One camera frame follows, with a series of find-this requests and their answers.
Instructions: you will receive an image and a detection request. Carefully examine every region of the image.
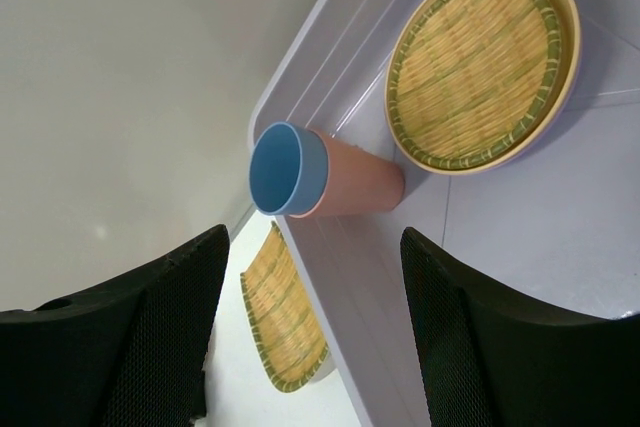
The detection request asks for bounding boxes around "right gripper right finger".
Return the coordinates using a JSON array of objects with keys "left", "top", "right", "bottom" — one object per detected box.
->
[{"left": 400, "top": 228, "right": 639, "bottom": 426}]

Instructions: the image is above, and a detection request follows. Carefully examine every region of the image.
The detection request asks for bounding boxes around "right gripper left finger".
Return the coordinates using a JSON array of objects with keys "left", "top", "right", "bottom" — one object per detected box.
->
[{"left": 1, "top": 225, "right": 230, "bottom": 426}]

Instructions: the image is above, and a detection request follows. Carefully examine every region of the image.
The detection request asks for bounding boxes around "salmon pink plastic cup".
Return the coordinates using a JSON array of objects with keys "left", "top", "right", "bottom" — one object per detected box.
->
[{"left": 290, "top": 130, "right": 405, "bottom": 219}]

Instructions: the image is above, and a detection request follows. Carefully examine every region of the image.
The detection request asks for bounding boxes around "blue plastic cup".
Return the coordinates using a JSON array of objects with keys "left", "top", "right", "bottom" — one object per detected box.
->
[{"left": 249, "top": 122, "right": 329, "bottom": 216}]

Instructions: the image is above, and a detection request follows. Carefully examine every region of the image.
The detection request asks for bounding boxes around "yellow bear plate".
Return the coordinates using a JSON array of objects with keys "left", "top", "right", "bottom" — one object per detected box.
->
[{"left": 383, "top": 0, "right": 582, "bottom": 176}]

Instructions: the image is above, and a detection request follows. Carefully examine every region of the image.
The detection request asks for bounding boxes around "round bamboo green-rim tray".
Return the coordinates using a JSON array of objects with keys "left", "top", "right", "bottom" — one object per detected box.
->
[{"left": 385, "top": 0, "right": 564, "bottom": 171}]

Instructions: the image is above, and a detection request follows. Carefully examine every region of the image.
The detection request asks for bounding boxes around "clear lavender plastic bin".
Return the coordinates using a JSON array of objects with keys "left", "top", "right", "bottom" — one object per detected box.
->
[{"left": 249, "top": 0, "right": 639, "bottom": 426}]

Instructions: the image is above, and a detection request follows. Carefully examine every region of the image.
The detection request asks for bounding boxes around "scoop-shaped bamboo tray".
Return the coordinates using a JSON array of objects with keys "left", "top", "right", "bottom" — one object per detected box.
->
[{"left": 240, "top": 222, "right": 330, "bottom": 393}]

